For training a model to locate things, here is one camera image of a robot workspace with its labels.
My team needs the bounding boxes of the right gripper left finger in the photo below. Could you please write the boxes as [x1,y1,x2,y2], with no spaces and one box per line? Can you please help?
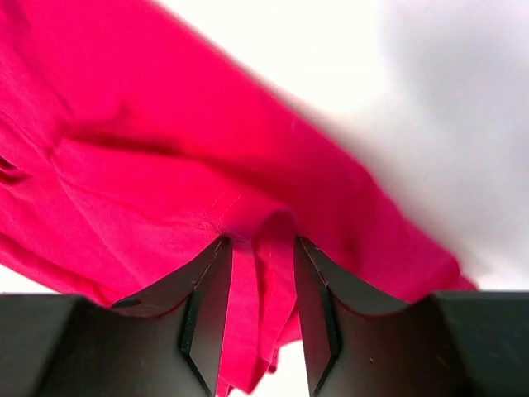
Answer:
[1,237,232,396]

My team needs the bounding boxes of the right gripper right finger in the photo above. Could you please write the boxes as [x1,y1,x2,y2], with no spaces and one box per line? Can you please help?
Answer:
[294,237,528,396]

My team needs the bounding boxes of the bright red t shirt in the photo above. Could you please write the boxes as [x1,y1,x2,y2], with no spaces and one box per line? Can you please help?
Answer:
[1,1,473,396]

